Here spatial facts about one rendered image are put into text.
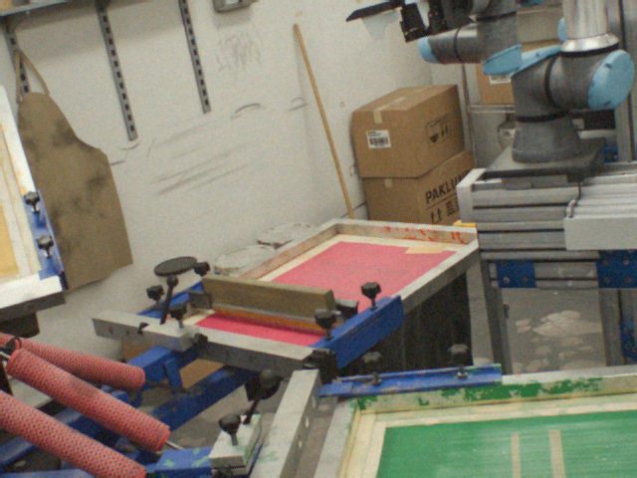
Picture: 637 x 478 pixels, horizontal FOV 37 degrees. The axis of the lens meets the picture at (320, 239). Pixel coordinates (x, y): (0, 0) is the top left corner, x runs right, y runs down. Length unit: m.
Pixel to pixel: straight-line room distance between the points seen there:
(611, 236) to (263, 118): 3.31
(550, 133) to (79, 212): 2.60
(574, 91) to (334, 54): 3.62
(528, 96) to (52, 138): 2.54
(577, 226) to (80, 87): 2.80
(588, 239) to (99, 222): 2.75
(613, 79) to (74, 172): 2.75
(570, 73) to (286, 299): 0.80
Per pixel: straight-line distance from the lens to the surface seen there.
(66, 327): 4.34
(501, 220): 2.16
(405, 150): 5.39
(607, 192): 2.09
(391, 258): 2.54
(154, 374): 2.01
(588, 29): 1.98
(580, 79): 1.99
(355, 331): 2.03
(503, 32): 1.78
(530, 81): 2.06
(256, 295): 2.25
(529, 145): 2.09
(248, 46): 5.02
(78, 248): 4.27
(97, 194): 4.32
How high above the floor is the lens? 1.81
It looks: 18 degrees down
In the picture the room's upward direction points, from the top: 11 degrees counter-clockwise
